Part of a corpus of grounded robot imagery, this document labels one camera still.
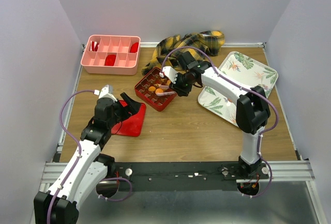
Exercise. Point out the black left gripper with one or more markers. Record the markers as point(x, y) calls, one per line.
point(133, 106)

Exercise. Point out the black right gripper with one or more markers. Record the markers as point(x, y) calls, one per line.
point(178, 87)

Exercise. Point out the red box lid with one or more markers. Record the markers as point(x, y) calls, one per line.
point(131, 127)

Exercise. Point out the pink tongs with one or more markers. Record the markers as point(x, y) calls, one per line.
point(167, 91)

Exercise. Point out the red cookie box with tray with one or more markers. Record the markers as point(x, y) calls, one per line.
point(153, 79)

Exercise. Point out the orange flower cookie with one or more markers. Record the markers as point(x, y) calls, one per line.
point(159, 91)

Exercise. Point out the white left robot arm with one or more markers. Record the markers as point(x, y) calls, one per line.
point(87, 167)

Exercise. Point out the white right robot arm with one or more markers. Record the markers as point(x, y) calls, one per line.
point(252, 110)

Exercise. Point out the yellow plaid shirt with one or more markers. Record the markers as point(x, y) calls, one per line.
point(209, 42)

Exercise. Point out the red item lower compartment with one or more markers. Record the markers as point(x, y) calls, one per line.
point(110, 60)

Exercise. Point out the red item compartment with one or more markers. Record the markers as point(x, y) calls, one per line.
point(110, 60)
point(134, 47)

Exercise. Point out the red item upper compartment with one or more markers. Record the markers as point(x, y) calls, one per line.
point(134, 47)

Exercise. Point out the pink divided organizer box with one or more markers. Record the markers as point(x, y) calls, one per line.
point(126, 63)

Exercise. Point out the floral serving tray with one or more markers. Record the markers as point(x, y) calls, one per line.
point(244, 70)

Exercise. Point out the red white striped item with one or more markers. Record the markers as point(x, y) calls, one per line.
point(94, 45)

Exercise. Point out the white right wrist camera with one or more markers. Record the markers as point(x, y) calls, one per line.
point(170, 73)

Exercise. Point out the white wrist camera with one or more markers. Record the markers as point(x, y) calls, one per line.
point(170, 73)
point(105, 92)

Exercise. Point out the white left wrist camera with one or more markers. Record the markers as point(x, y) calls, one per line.
point(105, 92)

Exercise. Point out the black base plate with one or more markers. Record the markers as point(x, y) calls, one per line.
point(187, 176)

